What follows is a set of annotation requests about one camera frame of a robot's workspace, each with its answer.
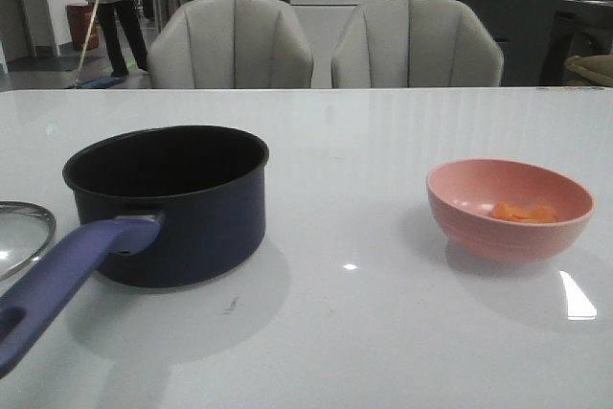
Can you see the pink plastic bowl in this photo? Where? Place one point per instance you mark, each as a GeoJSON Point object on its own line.
{"type": "Point", "coordinates": [461, 194]}

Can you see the orange ham slices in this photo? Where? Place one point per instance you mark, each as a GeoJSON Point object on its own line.
{"type": "Point", "coordinates": [541, 214]}

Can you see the glass lid with blue knob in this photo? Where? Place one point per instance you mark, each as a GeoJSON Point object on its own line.
{"type": "Point", "coordinates": [27, 229]}

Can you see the dark blue saucepan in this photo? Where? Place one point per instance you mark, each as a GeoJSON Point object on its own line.
{"type": "Point", "coordinates": [161, 207]}

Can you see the left beige upholstered chair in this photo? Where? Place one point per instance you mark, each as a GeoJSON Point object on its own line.
{"type": "Point", "coordinates": [231, 44]}

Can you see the beige upholstered chair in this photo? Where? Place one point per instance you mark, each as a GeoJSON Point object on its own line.
{"type": "Point", "coordinates": [415, 43]}
{"type": "Point", "coordinates": [231, 44]}

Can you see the right beige upholstered chair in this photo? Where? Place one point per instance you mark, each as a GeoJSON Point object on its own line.
{"type": "Point", "coordinates": [415, 43]}

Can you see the wooden mop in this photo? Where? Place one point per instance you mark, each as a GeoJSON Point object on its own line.
{"type": "Point", "coordinates": [99, 83]}

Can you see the red trash bin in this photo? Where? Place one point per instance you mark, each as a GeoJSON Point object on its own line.
{"type": "Point", "coordinates": [79, 16]}

